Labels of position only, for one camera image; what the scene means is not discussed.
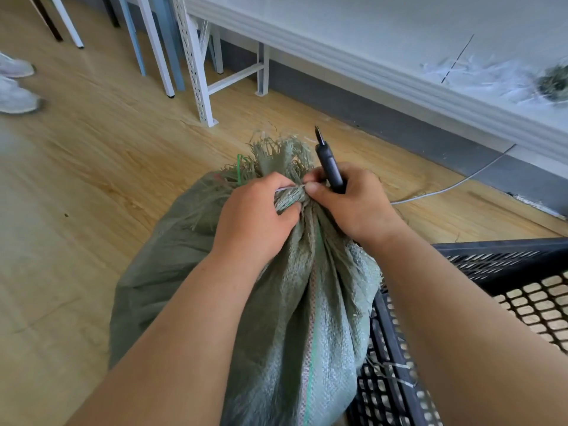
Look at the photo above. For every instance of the green woven sack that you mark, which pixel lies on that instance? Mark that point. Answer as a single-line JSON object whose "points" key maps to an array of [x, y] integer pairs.
{"points": [[310, 328]]}

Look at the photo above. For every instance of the person's left forearm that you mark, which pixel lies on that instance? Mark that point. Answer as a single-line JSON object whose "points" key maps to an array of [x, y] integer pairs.
{"points": [[177, 350]]}

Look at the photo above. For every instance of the black pen-shaped cutting tool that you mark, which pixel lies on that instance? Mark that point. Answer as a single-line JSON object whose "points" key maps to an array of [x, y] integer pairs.
{"points": [[330, 168]]}

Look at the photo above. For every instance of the person's left thumb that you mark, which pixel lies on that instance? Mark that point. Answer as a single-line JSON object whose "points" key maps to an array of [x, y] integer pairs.
{"points": [[288, 213]]}

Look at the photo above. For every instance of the blue chair leg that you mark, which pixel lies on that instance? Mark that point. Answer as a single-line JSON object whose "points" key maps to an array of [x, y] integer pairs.
{"points": [[171, 44], [133, 37]]}

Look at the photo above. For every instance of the thin black rod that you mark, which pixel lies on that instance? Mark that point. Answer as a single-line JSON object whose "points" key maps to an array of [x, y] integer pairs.
{"points": [[457, 59]]}

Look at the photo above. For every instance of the green plastic tie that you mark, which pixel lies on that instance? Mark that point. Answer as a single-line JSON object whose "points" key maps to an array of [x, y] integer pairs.
{"points": [[238, 170]]}

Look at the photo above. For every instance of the person's left hand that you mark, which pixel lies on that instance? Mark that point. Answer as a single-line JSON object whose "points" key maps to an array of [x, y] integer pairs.
{"points": [[248, 217]]}

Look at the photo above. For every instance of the clump of green fibres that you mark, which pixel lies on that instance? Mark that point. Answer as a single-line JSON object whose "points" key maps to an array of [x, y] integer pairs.
{"points": [[552, 82]]}

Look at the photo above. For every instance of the loose pale plastic strands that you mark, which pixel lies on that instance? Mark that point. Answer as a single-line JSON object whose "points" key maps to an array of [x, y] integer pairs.
{"points": [[395, 370]]}

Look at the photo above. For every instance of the black plastic mesh crate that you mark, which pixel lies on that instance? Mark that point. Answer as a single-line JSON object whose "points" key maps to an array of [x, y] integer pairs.
{"points": [[488, 257]]}

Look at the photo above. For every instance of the white table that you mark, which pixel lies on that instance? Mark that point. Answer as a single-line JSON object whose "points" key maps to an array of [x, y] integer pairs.
{"points": [[355, 62]]}

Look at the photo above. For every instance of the black chair leg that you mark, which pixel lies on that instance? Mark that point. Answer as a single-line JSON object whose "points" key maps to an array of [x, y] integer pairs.
{"points": [[111, 11]]}

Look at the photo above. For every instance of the person's right hand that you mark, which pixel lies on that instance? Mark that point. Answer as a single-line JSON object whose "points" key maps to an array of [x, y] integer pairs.
{"points": [[364, 204]]}

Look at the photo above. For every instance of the person's right forearm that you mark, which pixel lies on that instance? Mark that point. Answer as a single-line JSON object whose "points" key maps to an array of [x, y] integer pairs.
{"points": [[452, 332]]}

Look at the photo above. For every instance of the white perforated metal rack frame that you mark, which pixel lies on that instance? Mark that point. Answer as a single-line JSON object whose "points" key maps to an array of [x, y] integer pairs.
{"points": [[195, 75]]}

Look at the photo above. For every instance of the person's right thumb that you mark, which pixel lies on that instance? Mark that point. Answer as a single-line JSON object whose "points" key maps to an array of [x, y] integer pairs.
{"points": [[321, 195]]}

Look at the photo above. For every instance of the white chair leg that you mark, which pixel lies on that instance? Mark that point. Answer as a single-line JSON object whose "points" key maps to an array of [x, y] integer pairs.
{"points": [[155, 44], [66, 19]]}

